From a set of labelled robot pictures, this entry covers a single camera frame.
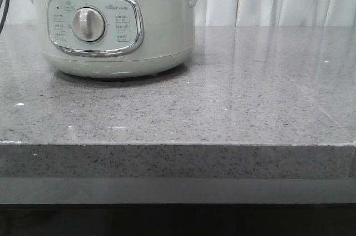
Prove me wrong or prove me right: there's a pale green electric cooking pot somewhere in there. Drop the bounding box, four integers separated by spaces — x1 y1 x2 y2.
31 0 197 78

